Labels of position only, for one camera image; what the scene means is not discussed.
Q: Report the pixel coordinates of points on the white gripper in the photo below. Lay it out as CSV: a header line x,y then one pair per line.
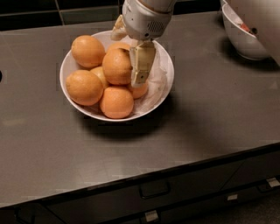
x,y
143,22

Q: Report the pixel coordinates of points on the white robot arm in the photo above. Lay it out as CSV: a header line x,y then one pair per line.
x,y
261,16

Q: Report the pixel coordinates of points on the white bowl with oranges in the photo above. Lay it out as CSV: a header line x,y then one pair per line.
x,y
69,65

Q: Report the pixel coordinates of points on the white bowl with strawberries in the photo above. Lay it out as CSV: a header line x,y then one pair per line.
x,y
246,44

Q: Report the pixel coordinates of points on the white paper liner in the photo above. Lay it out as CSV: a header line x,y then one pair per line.
x,y
159,83

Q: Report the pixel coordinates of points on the small pale orange middle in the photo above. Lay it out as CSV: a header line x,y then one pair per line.
x,y
98,71

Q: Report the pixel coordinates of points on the red strawberries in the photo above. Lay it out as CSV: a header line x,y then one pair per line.
x,y
245,28

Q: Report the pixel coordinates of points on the dark drawer front left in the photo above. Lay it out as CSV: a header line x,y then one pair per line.
x,y
129,197

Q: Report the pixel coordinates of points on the dark drawer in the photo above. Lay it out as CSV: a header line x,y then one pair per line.
x,y
256,177
129,197

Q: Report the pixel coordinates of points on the dark drawer front right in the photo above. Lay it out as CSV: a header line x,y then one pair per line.
x,y
256,177

